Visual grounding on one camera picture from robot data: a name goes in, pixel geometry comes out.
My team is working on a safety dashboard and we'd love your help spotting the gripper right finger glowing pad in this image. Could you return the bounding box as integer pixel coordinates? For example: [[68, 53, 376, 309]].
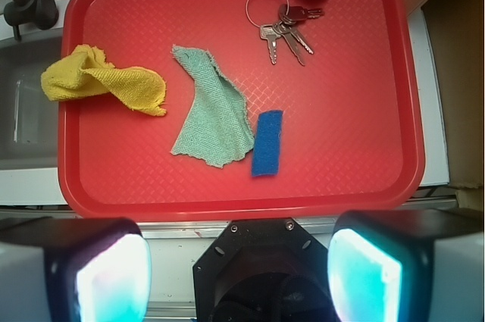
[[327, 209, 484, 321]]

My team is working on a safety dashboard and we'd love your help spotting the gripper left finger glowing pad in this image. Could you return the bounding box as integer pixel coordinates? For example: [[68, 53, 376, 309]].
[[1, 217, 152, 321]]

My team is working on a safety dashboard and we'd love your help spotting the steel sink basin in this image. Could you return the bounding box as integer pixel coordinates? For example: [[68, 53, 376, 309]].
[[1, 36, 61, 170]]

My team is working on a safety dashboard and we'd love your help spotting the red plastic tray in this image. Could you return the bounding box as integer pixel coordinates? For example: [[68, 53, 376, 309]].
[[58, 0, 425, 222]]

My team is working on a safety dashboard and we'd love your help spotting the blue sponge piece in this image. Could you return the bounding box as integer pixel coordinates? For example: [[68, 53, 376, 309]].
[[251, 110, 283, 177]]

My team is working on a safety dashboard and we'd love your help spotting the yellow cloth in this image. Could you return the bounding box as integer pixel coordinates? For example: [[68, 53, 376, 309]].
[[41, 45, 167, 117]]

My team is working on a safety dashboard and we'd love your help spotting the green cloth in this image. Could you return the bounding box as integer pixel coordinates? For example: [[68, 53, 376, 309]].
[[171, 45, 255, 168]]

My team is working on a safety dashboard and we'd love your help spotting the silver key right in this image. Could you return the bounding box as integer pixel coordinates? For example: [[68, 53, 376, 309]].
[[284, 24, 314, 55]]

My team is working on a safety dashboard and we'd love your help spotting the silver key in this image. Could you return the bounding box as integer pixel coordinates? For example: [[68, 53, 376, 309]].
[[273, 22, 305, 66], [260, 24, 280, 65], [284, 24, 314, 55]]

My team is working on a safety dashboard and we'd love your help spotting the black faucet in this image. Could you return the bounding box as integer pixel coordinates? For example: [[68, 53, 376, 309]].
[[3, 0, 59, 42]]

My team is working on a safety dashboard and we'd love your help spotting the silver key middle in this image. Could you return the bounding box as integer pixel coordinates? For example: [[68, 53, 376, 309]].
[[273, 22, 305, 66]]

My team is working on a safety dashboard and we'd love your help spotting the silver key left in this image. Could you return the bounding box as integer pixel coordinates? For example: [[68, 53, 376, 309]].
[[260, 24, 280, 65]]

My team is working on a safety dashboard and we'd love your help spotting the dark brown head key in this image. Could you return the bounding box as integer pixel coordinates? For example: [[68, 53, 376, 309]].
[[278, 4, 324, 25]]

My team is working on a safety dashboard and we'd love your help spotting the brown cardboard box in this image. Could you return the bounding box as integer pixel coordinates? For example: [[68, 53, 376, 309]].
[[423, 0, 484, 211]]

